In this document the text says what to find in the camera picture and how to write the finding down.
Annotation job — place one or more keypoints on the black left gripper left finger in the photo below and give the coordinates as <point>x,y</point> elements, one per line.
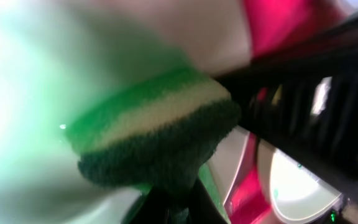
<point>155,209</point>

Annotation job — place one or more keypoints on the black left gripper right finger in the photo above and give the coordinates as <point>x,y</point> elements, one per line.
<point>201,208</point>

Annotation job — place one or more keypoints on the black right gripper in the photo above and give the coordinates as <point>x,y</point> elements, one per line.
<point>307,95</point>

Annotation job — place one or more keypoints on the green yellow sponge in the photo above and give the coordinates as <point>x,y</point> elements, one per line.
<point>156,133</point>

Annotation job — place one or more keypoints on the large white plate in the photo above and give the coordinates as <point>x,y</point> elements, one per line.
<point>59,59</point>

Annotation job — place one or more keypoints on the red plastic tray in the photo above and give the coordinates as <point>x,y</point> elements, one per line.
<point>274,26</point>

